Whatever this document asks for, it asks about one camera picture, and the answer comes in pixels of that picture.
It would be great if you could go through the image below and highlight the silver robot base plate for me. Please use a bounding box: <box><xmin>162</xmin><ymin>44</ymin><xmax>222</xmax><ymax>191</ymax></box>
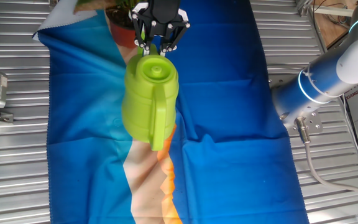
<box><xmin>280</xmin><ymin>108</ymin><xmax>323</xmax><ymax>137</ymax></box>

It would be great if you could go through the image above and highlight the green plastic watering can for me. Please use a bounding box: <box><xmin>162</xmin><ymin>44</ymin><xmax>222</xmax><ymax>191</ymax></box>
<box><xmin>121</xmin><ymin>43</ymin><xmax>180</xmax><ymax>152</ymax></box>

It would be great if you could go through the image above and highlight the potted anthurium plant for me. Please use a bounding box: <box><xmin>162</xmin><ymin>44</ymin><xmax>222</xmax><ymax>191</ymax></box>
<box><xmin>73</xmin><ymin>0</ymin><xmax>150</xmax><ymax>49</ymax></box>

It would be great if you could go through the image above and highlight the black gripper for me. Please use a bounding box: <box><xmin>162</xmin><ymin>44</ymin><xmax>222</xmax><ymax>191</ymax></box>
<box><xmin>131</xmin><ymin>0</ymin><xmax>191</xmax><ymax>58</ymax></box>

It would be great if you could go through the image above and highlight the blue printed cloth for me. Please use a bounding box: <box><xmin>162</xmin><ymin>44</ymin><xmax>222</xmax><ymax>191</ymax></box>
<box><xmin>32</xmin><ymin>0</ymin><xmax>310</xmax><ymax>224</ymax></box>

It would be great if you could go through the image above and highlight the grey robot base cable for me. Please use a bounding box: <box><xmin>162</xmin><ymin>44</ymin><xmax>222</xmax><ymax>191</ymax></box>
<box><xmin>293</xmin><ymin>116</ymin><xmax>358</xmax><ymax>205</ymax></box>

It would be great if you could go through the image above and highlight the white cable tie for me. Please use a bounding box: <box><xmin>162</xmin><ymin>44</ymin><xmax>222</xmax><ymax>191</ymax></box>
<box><xmin>302</xmin><ymin>63</ymin><xmax>335</xmax><ymax>99</ymax></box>

